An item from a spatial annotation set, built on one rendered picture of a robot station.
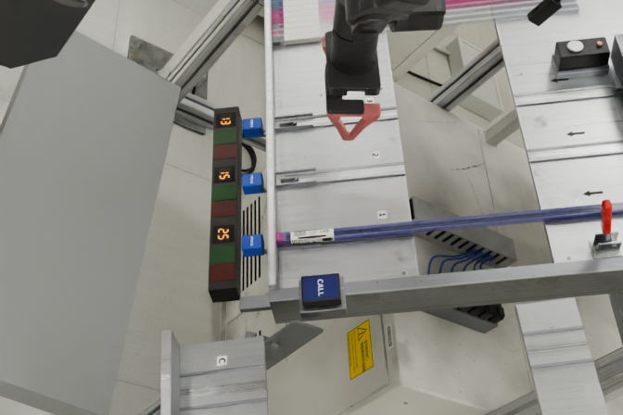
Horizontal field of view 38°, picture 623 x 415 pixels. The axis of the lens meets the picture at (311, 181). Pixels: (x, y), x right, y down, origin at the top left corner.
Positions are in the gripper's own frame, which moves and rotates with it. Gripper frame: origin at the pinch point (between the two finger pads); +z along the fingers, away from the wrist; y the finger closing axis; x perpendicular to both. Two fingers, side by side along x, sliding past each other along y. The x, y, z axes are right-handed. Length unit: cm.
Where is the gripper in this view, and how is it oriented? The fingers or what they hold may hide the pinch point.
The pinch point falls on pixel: (346, 108)
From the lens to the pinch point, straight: 120.6
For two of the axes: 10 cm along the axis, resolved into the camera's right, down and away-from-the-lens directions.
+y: -0.3, -7.9, 6.2
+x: -10.0, -0.1, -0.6
